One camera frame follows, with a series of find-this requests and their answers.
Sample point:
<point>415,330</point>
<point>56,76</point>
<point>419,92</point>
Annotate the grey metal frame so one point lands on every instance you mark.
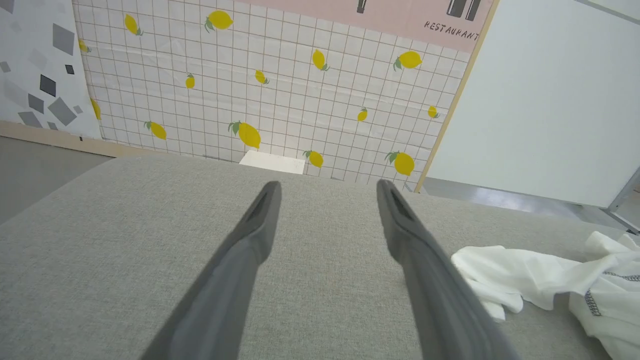
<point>622,200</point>

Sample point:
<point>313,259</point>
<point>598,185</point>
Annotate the white t-shirt garment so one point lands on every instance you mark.
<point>540,270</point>

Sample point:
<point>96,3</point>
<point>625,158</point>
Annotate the wooden baseboard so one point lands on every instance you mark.
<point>50,137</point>

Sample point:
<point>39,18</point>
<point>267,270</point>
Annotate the grey fabric sofa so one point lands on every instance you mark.
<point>100,275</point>

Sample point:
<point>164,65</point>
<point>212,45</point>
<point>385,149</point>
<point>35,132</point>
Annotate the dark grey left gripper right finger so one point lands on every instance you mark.
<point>440,300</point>

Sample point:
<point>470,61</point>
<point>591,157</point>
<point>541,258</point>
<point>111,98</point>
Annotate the pink restaurant poster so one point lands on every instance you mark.
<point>400,15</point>

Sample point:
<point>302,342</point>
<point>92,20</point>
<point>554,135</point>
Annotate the white rectangular block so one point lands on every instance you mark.
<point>272,162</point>

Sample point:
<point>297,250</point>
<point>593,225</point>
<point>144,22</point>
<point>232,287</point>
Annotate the lemon print grid backdrop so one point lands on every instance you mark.
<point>300,100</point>

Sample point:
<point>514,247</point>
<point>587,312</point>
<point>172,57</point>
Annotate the plain white wall panel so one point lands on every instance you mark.
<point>550,100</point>

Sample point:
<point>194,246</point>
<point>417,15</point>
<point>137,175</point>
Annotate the grey geometric pattern panel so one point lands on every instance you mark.
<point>30,50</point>

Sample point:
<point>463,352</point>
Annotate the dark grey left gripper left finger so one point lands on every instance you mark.
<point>220,295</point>

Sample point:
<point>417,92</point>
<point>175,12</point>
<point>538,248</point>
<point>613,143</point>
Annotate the wooden panel edge strip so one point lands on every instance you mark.
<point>457,100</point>

